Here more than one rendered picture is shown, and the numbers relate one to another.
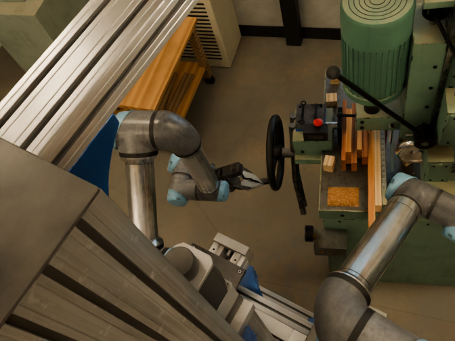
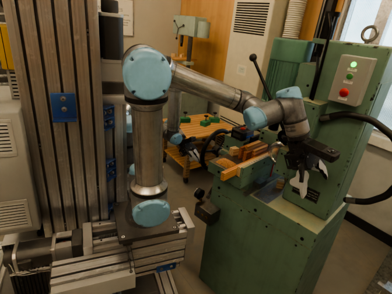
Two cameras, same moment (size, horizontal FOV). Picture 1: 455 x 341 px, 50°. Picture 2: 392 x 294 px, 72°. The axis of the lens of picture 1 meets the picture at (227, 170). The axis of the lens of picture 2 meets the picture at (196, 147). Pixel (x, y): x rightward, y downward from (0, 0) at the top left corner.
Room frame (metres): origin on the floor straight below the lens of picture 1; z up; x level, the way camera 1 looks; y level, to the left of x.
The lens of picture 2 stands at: (-0.54, -0.46, 1.54)
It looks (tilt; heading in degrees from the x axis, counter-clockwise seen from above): 25 degrees down; 15
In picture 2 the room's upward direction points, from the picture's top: 6 degrees clockwise
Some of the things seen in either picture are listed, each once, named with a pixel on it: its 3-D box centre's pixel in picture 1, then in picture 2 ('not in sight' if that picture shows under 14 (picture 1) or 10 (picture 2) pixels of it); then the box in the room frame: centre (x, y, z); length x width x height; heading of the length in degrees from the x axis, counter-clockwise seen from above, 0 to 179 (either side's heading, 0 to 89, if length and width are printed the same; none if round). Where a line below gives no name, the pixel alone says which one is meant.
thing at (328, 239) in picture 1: (330, 243); (206, 212); (0.66, -0.24, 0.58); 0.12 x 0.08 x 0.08; 62
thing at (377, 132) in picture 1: (376, 128); (272, 155); (0.83, -0.52, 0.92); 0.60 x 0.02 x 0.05; 152
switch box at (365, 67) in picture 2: not in sight; (351, 80); (0.55, -0.71, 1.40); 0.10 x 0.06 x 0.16; 62
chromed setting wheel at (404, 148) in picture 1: (416, 151); (280, 154); (0.65, -0.55, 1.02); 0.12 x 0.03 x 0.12; 62
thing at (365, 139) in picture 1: (364, 137); (262, 154); (0.82, -0.47, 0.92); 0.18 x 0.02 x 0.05; 152
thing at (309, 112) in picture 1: (311, 120); (241, 131); (0.93, -0.33, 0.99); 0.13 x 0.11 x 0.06; 152
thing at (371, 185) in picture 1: (370, 151); (259, 158); (0.76, -0.46, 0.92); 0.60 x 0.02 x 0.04; 152
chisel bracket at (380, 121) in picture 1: (378, 117); (273, 139); (0.81, -0.51, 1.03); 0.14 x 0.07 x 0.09; 62
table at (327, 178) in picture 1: (338, 138); (251, 155); (0.89, -0.41, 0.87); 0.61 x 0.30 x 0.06; 152
